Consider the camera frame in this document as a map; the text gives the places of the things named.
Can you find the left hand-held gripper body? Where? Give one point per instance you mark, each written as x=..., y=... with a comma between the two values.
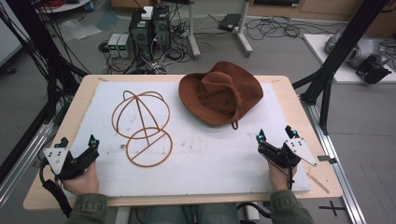
x=62, y=158

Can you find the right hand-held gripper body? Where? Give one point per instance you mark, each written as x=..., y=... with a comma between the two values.
x=299, y=149

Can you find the brown felt cowboy hat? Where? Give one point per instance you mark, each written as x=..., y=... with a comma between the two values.
x=218, y=93

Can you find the person's left hand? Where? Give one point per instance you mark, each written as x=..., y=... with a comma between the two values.
x=84, y=183

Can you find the person's right hand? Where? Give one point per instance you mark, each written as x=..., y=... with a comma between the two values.
x=278, y=179

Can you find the white foam mat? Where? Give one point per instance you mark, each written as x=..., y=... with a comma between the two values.
x=202, y=161

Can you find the white floor platform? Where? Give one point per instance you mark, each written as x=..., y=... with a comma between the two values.
x=342, y=74

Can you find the grey power supply unit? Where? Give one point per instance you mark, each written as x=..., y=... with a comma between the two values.
x=124, y=46
x=113, y=45

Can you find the black device on platform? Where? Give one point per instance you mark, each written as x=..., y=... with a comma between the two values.
x=373, y=71

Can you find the white stand leg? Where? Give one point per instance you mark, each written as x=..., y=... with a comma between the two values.
x=244, y=34
x=193, y=37

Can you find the person's legs in jeans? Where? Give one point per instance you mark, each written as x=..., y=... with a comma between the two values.
x=190, y=214

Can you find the grey robot part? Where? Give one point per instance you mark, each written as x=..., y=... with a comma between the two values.
x=361, y=49

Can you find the clear plastic sheet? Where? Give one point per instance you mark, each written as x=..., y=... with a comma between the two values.
x=79, y=29

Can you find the black computer tower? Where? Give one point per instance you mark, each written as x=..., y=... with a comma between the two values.
x=162, y=28
x=140, y=34

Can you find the flat black box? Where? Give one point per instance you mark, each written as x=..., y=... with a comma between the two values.
x=229, y=21

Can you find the white round table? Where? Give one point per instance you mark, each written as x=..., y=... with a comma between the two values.
x=68, y=5

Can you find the small white box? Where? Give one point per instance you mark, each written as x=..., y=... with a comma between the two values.
x=147, y=12

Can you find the small metal bracket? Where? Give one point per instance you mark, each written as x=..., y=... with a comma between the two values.
x=327, y=159

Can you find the aluminium rail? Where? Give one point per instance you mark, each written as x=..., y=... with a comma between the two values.
x=21, y=168
x=339, y=174

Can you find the black metal frame stand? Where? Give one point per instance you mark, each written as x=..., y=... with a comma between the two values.
x=339, y=53
x=46, y=56

